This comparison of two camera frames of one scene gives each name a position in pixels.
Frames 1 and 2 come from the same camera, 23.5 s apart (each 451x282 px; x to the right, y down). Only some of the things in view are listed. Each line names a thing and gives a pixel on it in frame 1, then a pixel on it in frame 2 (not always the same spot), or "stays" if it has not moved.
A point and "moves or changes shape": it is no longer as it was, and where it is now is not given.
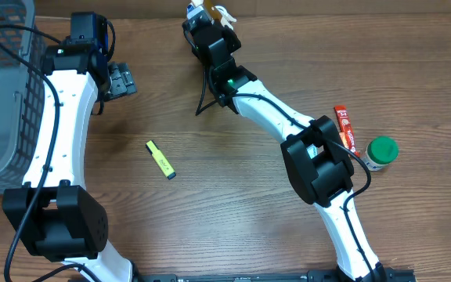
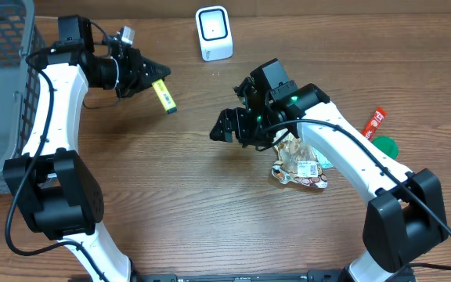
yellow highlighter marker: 163,161 → 164,95
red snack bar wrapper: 346,128 moves or changes shape
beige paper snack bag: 214,13 moves or changes shape
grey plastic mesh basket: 10,95 stays
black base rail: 312,276 stays
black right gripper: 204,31 → 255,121
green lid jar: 381,151 stays
